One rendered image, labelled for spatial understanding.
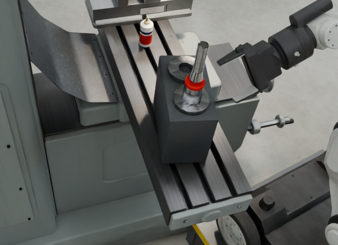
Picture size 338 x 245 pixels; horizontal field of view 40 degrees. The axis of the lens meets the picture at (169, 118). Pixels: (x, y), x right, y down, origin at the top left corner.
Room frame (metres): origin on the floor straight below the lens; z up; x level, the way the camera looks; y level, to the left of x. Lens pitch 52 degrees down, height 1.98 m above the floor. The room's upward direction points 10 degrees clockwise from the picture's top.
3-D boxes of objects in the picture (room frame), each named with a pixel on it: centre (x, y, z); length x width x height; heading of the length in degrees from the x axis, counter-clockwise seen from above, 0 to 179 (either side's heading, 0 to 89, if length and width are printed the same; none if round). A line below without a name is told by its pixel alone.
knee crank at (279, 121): (1.22, -0.42, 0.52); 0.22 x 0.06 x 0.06; 117
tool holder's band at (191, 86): (0.74, -0.04, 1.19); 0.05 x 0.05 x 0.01
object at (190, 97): (0.74, -0.04, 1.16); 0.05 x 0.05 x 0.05
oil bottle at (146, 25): (1.11, 0.12, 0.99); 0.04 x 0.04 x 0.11
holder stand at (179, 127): (0.79, -0.03, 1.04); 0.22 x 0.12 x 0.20; 15
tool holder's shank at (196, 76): (0.74, -0.04, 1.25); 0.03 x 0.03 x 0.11
